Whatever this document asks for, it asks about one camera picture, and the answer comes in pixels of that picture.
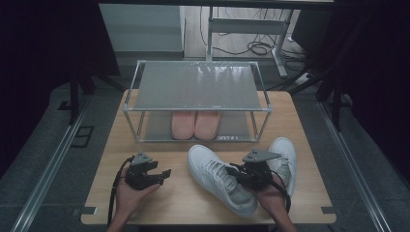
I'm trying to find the pink slipper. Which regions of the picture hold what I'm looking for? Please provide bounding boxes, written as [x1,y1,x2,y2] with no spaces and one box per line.
[193,110,223,141]
[170,110,197,141]

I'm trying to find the person's right hand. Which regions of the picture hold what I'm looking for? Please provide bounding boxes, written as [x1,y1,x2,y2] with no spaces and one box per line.
[255,179,288,212]

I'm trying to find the left hand-held gripper black cable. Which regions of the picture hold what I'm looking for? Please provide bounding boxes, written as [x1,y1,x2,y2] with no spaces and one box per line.
[106,157,134,227]

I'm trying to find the aluminium floor rail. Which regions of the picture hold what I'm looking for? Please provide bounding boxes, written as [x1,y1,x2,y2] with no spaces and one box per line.
[9,96,94,232]
[316,100,394,232]

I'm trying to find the hand-held gripper black cable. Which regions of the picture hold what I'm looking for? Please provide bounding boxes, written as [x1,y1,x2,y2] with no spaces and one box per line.
[106,157,134,227]
[270,169,292,215]

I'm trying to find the white cabinet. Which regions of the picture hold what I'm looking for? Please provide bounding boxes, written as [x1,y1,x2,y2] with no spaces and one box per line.
[98,3,187,54]

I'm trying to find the right hand-held gripper black cable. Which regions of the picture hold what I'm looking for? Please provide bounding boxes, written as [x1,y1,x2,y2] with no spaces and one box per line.
[270,169,292,215]

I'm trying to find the dark curtain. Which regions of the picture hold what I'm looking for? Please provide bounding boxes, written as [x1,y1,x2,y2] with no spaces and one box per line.
[0,0,121,180]
[313,0,410,186]

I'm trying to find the black floor cables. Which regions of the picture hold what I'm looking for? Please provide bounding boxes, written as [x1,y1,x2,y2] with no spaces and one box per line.
[198,6,308,63]

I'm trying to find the person's left hand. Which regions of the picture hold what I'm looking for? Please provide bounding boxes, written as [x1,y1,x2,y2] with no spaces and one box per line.
[111,174,162,223]

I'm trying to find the white power strip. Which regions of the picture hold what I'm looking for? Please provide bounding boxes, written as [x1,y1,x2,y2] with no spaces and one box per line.
[294,72,314,87]

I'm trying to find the black box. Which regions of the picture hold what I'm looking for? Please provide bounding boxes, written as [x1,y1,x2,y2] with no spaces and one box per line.
[290,9,337,60]

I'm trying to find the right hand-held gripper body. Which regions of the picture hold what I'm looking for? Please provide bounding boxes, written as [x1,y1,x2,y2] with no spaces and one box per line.
[237,147,282,191]

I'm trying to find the grey metal shoe rack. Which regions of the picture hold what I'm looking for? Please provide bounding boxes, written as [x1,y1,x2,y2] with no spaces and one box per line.
[122,59,274,144]

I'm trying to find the black metal stand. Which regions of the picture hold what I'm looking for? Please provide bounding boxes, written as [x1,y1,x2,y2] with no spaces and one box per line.
[57,62,126,126]
[266,18,359,133]

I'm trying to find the white metal desk frame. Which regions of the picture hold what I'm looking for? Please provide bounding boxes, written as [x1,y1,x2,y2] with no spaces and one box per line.
[205,6,296,79]

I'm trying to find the white sneaker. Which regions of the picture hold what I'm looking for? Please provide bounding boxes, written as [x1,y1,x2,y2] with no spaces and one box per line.
[187,143,259,218]
[266,136,298,198]

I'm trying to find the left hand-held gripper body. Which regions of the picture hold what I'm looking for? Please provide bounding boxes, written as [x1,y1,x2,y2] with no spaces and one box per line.
[124,150,162,191]

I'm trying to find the black floor bracket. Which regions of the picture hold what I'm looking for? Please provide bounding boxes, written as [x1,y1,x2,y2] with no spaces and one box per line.
[70,125,96,150]

